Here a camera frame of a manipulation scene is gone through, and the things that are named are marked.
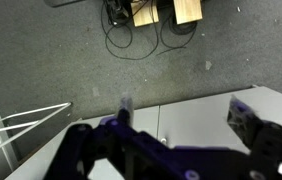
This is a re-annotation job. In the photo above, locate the light wood block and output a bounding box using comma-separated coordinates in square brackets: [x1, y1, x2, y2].
[129, 0, 161, 28]
[172, 0, 204, 26]

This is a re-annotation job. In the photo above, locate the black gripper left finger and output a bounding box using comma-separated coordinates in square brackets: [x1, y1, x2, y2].
[44, 93, 189, 180]

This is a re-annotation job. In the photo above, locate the black floor cable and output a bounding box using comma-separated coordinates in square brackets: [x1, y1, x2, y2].
[156, 13, 199, 56]
[100, 0, 161, 62]

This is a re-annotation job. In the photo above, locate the black power adapter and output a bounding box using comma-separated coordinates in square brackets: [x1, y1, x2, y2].
[108, 0, 131, 25]

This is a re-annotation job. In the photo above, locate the white metal tube frame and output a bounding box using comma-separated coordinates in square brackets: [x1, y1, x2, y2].
[0, 101, 72, 161]

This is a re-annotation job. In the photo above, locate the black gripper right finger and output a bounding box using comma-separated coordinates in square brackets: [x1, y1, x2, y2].
[226, 94, 282, 180]

